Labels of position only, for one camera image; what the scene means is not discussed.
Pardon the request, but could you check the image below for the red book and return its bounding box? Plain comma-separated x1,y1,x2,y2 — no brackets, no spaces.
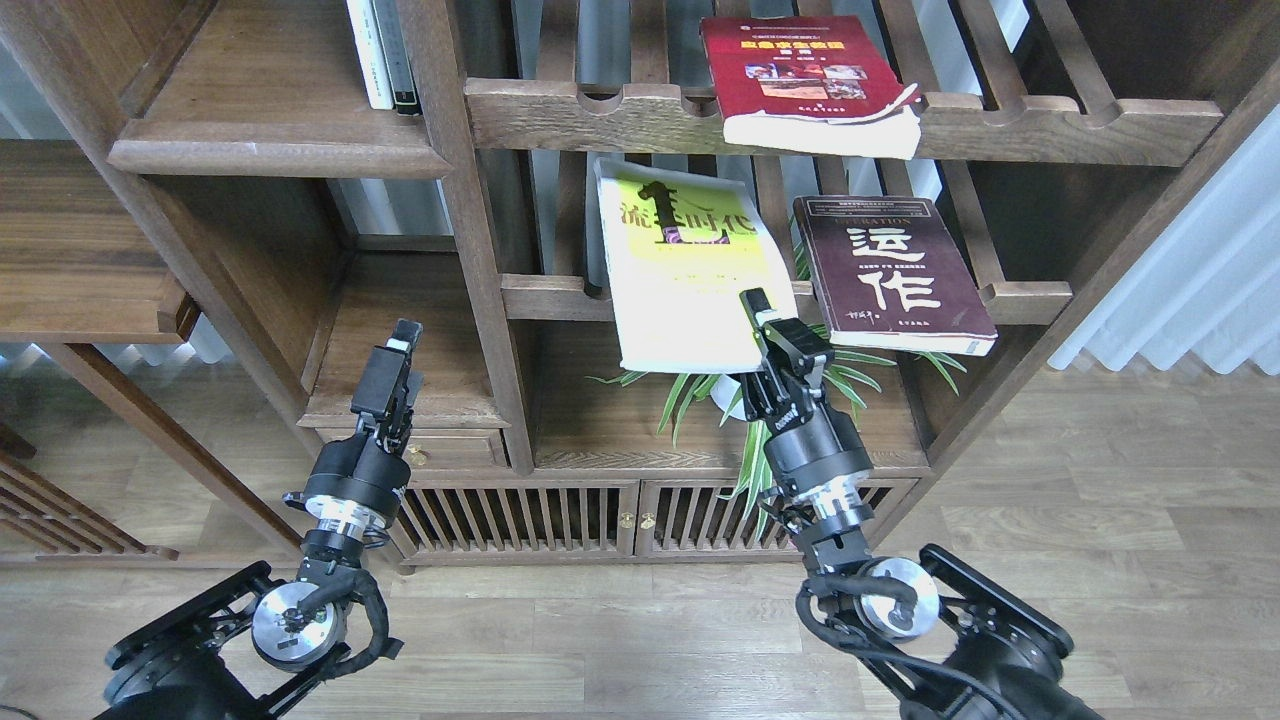
700,15,922,160

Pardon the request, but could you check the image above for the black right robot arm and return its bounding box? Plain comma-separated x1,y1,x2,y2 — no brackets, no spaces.
740,288,1094,719

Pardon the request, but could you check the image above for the wooden side table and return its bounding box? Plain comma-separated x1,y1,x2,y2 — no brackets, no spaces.
1,140,301,552

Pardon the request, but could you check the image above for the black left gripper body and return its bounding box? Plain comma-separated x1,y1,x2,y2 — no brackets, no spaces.
300,346,422,536

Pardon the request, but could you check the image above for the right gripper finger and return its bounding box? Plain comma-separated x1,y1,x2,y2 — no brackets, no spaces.
739,288,777,327

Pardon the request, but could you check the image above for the dark brown book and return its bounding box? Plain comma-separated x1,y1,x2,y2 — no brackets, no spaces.
794,195,998,356

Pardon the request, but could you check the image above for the white curtain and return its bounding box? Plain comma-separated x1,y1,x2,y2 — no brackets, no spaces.
1048,111,1279,375

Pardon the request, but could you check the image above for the green spider plant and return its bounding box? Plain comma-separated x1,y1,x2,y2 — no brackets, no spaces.
593,240,969,541

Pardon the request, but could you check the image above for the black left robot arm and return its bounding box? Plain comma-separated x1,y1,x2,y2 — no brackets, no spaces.
104,319,422,719

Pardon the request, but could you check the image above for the dark wooden bookshelf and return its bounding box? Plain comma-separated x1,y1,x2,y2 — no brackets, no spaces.
0,0,1280,571

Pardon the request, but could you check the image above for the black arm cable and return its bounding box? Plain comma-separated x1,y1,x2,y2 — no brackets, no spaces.
774,500,1001,720
285,565,404,682

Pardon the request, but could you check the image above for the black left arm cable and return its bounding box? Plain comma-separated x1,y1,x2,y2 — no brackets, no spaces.
285,565,404,682

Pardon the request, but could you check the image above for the white upright book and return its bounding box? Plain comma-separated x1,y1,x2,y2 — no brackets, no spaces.
346,0,394,110

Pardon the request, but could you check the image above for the yellow green book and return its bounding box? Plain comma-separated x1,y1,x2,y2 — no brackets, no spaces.
595,158,797,373

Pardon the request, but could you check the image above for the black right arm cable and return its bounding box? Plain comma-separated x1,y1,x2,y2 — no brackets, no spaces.
774,500,1001,720

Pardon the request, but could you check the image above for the grey black upright book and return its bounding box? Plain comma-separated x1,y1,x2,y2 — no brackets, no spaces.
372,0,421,117

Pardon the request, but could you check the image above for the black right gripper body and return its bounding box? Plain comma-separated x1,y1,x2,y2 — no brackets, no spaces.
742,318,872,511

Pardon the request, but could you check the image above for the white plant pot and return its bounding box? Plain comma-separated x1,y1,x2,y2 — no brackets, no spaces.
710,374,746,423

